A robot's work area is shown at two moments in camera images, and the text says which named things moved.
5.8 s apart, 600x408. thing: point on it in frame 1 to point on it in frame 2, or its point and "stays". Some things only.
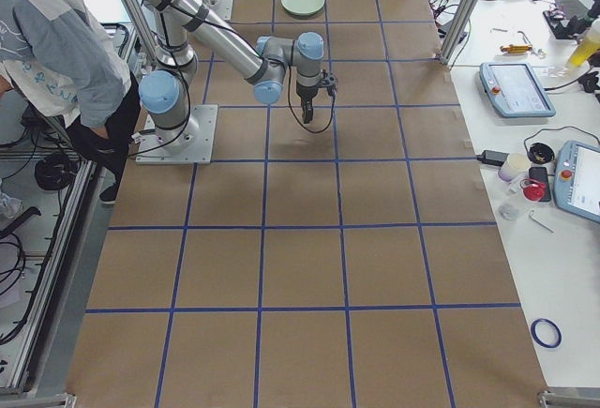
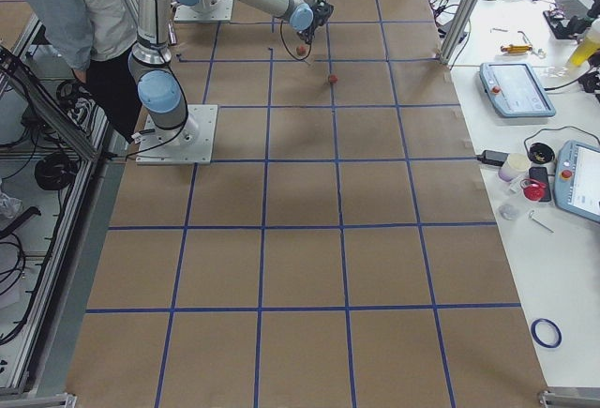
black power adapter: [493, 158] stays
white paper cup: [515, 165] stays
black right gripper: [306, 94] to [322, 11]
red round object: [532, 189] stays
